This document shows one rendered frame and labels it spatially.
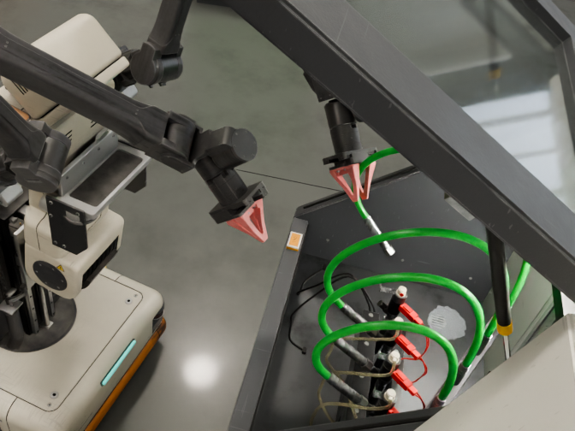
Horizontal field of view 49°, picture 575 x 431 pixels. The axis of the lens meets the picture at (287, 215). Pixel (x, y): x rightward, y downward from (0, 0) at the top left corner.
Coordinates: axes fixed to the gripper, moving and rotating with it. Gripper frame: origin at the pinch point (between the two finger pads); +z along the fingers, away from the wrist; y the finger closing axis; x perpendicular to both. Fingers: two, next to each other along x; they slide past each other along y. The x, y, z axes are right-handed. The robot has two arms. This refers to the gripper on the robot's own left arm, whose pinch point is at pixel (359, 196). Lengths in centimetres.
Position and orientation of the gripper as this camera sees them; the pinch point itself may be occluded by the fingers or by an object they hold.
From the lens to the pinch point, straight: 130.5
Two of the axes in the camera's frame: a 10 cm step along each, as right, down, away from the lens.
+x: -6.5, 1.5, 7.5
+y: 7.3, -1.7, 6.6
